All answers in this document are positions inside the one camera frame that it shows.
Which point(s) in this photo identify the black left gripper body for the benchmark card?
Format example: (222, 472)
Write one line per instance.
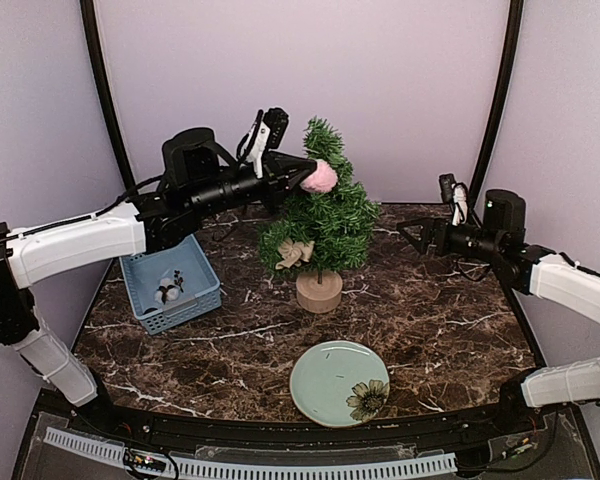
(210, 194)

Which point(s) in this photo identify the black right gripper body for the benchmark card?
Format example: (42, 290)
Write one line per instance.
(486, 242)

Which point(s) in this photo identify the pink ornament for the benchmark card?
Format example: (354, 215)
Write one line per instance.
(322, 180)

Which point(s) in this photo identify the small green christmas tree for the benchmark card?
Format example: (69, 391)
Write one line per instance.
(339, 222)

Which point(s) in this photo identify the tan wooden ornaments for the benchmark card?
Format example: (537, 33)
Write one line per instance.
(294, 253)

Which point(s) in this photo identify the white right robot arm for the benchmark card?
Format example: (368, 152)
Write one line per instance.
(529, 269)

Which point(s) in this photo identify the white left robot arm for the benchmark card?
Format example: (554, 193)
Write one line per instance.
(201, 178)

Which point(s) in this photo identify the blue plastic basket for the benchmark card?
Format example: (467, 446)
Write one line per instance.
(142, 273)

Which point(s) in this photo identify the white cotton flower ornament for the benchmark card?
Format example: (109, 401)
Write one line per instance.
(170, 288)

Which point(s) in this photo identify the green flower plate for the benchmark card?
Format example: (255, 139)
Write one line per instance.
(339, 384)

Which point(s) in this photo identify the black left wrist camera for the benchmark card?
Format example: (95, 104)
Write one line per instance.
(265, 133)

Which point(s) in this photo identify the black right frame post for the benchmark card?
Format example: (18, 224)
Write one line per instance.
(510, 44)

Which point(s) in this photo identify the black frame post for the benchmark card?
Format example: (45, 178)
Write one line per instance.
(510, 44)
(99, 72)

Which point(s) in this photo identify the white cable duct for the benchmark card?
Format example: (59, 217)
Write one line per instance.
(240, 463)

